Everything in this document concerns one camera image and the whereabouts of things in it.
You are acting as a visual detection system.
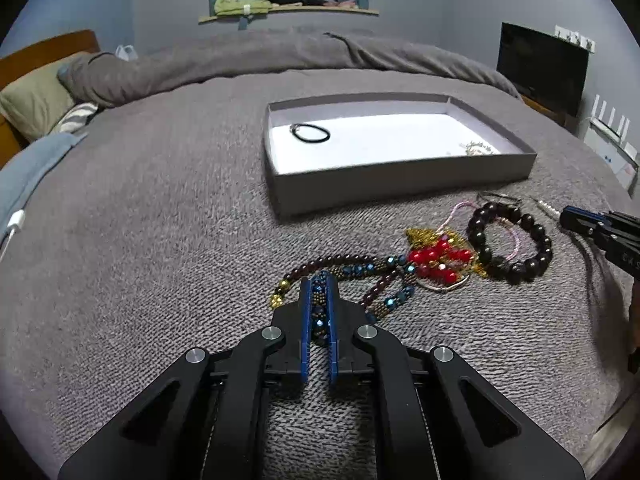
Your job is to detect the wooden window sill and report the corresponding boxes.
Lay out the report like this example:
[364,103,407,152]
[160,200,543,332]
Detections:
[198,2,380,25]

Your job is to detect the white cabinet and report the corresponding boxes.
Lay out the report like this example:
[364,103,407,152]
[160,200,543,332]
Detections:
[582,127,640,191]

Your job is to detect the blue blanket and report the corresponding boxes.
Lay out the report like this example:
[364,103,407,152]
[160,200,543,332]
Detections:
[0,132,88,241]

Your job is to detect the grey cord bracelet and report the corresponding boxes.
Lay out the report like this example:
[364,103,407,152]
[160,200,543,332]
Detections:
[475,191,523,207]

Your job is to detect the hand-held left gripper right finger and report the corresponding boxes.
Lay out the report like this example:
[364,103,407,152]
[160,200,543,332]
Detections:
[327,277,586,480]

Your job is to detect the wooden headboard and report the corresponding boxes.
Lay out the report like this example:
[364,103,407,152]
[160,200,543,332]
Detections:
[0,30,101,168]

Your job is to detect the green cloth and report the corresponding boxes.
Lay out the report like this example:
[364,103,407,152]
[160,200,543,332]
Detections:
[214,0,273,17]

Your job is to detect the black hair tie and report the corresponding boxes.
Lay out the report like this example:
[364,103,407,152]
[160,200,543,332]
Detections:
[290,123,332,144]

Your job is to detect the white router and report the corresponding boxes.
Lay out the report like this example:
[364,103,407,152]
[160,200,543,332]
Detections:
[587,100,640,146]

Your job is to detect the wooden television stand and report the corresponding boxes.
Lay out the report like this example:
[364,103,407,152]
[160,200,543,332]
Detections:
[520,94,581,133]

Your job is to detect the maroon and blue beaded necklace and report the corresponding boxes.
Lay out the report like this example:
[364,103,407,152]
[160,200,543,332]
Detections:
[270,254,418,343]

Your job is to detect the white charger cable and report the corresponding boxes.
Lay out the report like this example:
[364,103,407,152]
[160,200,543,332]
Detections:
[0,210,27,263]

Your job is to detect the folded grey duvet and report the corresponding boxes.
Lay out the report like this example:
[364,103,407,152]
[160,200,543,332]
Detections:
[57,30,523,108]

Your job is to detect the black television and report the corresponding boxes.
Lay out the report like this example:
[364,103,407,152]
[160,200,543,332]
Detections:
[496,22,590,118]

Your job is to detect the grey cardboard box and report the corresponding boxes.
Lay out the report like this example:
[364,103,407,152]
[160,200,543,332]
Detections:
[263,91,538,220]

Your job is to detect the red bead gold chain bracelet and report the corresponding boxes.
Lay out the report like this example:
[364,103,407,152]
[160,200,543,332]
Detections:
[405,227,488,293]

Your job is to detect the dark wooden bead bracelet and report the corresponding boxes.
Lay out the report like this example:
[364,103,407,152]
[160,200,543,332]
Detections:
[466,201,554,282]

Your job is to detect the green pillow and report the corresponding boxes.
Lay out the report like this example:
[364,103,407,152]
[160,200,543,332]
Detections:
[0,52,91,143]

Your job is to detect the striped pillow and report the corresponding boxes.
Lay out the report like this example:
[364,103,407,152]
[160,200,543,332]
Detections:
[50,102,101,135]

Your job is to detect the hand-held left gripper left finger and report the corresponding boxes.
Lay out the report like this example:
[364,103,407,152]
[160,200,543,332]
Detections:
[57,275,313,480]

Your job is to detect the white wall hook rack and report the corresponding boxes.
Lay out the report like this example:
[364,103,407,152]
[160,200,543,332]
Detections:
[554,25,597,53]

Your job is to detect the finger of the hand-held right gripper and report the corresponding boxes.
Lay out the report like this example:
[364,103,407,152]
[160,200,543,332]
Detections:
[559,213,640,252]
[561,205,640,232]

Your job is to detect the pearl hair clip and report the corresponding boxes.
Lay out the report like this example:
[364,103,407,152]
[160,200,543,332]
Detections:
[530,197,563,221]

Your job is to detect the pink cord bracelet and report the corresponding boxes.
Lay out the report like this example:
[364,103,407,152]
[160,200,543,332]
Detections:
[440,201,523,261]

